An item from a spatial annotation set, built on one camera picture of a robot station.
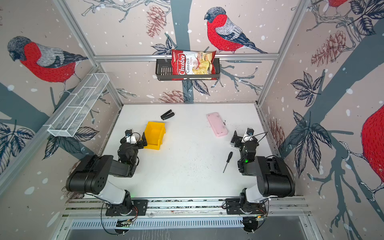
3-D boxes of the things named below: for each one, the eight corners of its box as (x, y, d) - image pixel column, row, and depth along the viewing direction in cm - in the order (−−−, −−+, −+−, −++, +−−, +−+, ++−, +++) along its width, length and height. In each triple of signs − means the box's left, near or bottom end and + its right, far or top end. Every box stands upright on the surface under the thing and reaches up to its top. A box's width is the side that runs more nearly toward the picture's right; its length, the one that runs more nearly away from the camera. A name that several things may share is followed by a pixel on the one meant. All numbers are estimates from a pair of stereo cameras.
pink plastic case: (216, 137, 102) (217, 135, 100) (206, 115, 115) (207, 113, 113) (228, 134, 104) (229, 132, 102) (217, 113, 117) (217, 111, 115)
